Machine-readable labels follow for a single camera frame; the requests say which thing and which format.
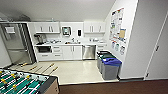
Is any black built-in microwave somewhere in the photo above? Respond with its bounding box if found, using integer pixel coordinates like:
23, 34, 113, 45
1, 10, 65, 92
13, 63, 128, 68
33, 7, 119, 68
35, 45, 53, 54

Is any grey bin blue lid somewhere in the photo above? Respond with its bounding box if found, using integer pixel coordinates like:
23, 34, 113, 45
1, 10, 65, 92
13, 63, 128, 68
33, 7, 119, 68
100, 57, 123, 81

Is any white two-door base cabinet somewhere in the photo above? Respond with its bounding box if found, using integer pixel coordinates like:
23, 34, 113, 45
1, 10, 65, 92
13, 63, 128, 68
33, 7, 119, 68
62, 45, 83, 61

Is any grey bin black lid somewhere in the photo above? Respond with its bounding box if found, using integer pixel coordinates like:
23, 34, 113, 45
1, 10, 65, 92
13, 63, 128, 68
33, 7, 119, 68
96, 50, 113, 70

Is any cork notice board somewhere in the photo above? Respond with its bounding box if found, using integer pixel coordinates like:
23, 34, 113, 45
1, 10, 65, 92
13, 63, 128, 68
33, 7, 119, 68
118, 29, 128, 44

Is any green foosball table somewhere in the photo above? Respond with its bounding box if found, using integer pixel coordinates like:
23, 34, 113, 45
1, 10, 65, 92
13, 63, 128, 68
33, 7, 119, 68
0, 68, 61, 94

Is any white door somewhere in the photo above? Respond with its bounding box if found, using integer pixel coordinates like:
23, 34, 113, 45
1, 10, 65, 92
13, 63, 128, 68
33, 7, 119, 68
145, 18, 168, 81

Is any round recycling wall sign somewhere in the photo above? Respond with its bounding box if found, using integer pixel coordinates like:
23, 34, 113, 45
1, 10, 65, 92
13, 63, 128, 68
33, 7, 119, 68
114, 42, 121, 52
110, 39, 117, 49
119, 44, 126, 56

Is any grey wire basket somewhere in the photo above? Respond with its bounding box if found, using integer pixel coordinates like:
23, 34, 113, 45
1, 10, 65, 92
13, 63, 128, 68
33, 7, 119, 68
0, 13, 28, 24

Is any stainless steel refrigerator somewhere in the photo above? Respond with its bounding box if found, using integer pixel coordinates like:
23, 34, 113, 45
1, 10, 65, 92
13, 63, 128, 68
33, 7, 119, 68
0, 22, 37, 67

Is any chrome faucet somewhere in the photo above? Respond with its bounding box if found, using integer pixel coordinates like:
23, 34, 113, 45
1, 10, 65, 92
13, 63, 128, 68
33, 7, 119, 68
70, 37, 76, 44

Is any stainless steel dishwasher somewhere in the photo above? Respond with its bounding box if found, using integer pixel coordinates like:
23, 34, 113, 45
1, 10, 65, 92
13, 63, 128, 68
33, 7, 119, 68
82, 44, 97, 61

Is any metal door hinge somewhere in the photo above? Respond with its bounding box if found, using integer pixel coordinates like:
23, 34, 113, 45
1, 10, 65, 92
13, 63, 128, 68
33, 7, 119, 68
154, 44, 160, 52

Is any large printed wall poster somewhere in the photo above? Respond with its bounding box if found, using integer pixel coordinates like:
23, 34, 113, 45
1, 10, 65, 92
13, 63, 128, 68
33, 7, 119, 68
109, 7, 125, 43

